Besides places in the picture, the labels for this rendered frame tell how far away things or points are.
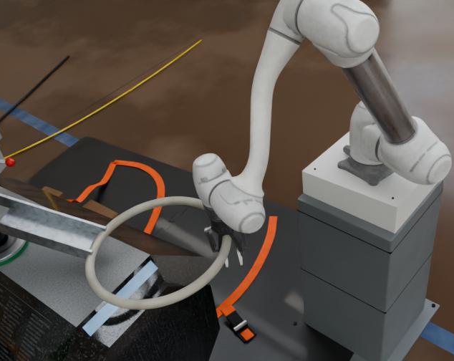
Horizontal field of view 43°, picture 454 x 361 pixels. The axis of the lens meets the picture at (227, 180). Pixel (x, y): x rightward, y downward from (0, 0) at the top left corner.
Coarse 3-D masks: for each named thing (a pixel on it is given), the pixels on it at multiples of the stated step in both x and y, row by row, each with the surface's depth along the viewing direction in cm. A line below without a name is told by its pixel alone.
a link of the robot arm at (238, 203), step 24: (264, 48) 158; (288, 48) 156; (264, 72) 158; (264, 96) 158; (264, 120) 157; (264, 144) 156; (264, 168) 156; (216, 192) 160; (240, 192) 154; (240, 216) 152; (264, 216) 155
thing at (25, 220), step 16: (16, 208) 202; (32, 208) 199; (48, 208) 199; (0, 224) 191; (16, 224) 197; (32, 224) 198; (48, 224) 199; (64, 224) 200; (80, 224) 198; (96, 224) 197; (32, 240) 192; (48, 240) 190; (64, 240) 195; (80, 240) 196; (80, 256) 191
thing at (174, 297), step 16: (144, 208) 204; (112, 224) 200; (96, 240) 194; (224, 240) 182; (224, 256) 177; (208, 272) 173; (96, 288) 177; (192, 288) 169; (112, 304) 173; (128, 304) 170; (144, 304) 168; (160, 304) 168
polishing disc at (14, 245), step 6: (12, 240) 208; (18, 240) 208; (6, 246) 206; (12, 246) 205; (18, 246) 205; (0, 252) 204; (6, 252) 204; (12, 252) 203; (0, 258) 202; (6, 258) 202
